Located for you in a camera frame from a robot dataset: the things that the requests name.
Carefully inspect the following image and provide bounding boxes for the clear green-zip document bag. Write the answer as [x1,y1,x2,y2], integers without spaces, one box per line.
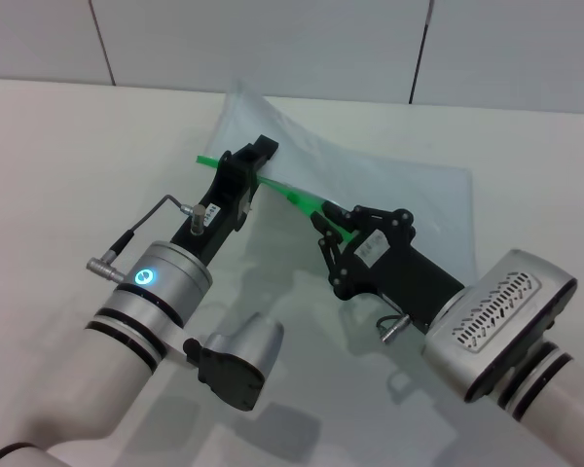
[194,77,479,293]

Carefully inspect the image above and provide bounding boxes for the left arm signal cable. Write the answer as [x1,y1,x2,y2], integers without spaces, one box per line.
[86,194,211,284]

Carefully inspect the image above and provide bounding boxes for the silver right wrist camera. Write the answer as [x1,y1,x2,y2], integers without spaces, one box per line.
[421,248,578,404]

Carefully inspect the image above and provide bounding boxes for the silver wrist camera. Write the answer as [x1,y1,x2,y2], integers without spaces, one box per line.
[421,248,578,404]
[183,312,285,413]

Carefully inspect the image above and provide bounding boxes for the right arm signal cable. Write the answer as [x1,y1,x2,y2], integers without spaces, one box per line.
[375,312,411,344]

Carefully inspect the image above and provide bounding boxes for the arm signal cable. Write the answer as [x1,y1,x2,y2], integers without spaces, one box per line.
[86,194,211,284]
[375,312,411,344]

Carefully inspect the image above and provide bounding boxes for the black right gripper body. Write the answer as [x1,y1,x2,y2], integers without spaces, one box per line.
[332,209,469,337]

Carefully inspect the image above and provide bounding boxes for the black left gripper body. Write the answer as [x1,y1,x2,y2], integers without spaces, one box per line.
[169,143,260,268]

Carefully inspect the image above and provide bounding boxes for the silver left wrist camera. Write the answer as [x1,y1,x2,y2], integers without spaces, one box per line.
[183,312,285,413]

